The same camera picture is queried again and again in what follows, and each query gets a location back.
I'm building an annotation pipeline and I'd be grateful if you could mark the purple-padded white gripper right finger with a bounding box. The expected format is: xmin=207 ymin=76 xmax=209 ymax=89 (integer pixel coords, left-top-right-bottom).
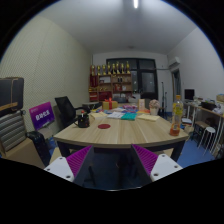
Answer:
xmin=130 ymin=145 xmax=182 ymax=186

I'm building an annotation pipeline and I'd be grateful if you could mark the purple-padded white gripper left finger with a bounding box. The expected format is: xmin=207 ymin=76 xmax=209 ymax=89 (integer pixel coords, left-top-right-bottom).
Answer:
xmin=45 ymin=145 xmax=93 ymax=186

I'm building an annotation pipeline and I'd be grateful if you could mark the black mug with red stopper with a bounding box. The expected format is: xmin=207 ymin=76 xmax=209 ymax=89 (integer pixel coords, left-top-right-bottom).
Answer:
xmin=74 ymin=110 xmax=90 ymax=128

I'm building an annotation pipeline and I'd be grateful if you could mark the round red coaster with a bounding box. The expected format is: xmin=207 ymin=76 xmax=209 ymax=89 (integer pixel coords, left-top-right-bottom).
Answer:
xmin=98 ymin=124 xmax=111 ymax=129

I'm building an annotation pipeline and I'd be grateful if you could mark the yellow notebook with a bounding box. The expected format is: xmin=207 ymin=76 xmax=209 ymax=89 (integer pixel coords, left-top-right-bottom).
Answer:
xmin=137 ymin=114 xmax=160 ymax=122

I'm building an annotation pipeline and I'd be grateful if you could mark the wooden table with black legs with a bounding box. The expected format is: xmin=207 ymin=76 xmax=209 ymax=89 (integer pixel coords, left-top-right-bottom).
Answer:
xmin=54 ymin=117 xmax=188 ymax=161

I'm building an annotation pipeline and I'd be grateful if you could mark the black office chair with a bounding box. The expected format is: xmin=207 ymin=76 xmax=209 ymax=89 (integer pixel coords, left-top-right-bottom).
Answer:
xmin=55 ymin=96 xmax=90 ymax=127

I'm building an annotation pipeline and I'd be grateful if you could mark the teal book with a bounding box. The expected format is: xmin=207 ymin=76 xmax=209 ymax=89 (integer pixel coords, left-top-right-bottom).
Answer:
xmin=121 ymin=113 xmax=137 ymax=121

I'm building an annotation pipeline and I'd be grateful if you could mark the purple sign board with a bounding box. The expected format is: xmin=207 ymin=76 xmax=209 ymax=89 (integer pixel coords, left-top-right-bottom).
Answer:
xmin=29 ymin=102 xmax=55 ymax=130

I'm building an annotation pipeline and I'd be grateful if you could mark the small potted flower plant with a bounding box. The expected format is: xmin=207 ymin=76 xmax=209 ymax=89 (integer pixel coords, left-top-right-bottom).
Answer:
xmin=149 ymin=99 xmax=160 ymax=115

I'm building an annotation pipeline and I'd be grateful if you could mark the white paper sheet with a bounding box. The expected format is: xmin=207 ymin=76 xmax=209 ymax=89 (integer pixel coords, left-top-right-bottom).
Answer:
xmin=107 ymin=112 xmax=124 ymax=119

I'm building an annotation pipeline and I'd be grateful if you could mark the plastic bottle with orange drink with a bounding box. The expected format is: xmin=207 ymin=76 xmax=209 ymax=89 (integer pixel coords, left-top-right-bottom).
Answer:
xmin=170 ymin=95 xmax=183 ymax=136

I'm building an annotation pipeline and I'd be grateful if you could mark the orange standing card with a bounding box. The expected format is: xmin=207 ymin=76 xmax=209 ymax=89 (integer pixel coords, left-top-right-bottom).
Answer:
xmin=138 ymin=99 xmax=145 ymax=111

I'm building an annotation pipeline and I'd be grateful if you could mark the white round stool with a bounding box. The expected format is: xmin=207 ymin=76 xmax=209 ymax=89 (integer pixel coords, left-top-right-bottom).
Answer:
xmin=199 ymin=127 xmax=216 ymax=149

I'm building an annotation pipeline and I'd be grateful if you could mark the yellow gift box red ribbon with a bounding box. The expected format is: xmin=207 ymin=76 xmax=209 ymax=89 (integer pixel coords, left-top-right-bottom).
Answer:
xmin=102 ymin=98 xmax=118 ymax=110

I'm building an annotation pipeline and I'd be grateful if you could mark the grey striped cushion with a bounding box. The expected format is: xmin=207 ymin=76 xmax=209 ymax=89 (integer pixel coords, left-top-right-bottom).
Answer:
xmin=0 ymin=111 xmax=26 ymax=154

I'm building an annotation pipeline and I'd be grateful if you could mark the dark monitor on side desk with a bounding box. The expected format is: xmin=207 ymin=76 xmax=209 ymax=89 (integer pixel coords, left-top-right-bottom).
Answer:
xmin=184 ymin=89 xmax=195 ymax=100

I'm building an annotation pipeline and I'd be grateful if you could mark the white side desk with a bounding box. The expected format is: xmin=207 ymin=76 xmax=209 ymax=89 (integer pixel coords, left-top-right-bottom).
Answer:
xmin=184 ymin=102 xmax=224 ymax=155

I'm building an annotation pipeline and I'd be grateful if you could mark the wooden shelf with trophies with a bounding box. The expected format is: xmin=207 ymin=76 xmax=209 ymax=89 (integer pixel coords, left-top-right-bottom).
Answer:
xmin=89 ymin=61 xmax=133 ymax=102

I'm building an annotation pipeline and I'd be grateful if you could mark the black case on left shelf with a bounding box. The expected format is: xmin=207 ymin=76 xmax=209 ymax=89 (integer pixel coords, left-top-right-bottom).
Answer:
xmin=0 ymin=77 xmax=24 ymax=116

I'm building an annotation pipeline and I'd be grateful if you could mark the white air conditioner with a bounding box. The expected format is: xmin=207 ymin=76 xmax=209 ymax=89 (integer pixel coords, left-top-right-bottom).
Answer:
xmin=168 ymin=56 xmax=180 ymax=69

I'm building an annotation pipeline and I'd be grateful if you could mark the ceiling light tube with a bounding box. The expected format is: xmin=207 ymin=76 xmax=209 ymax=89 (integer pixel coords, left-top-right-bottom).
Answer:
xmin=133 ymin=0 xmax=139 ymax=9

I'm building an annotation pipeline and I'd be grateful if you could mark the dark window door frame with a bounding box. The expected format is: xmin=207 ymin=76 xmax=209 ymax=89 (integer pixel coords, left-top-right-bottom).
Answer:
xmin=106 ymin=58 xmax=158 ymax=100

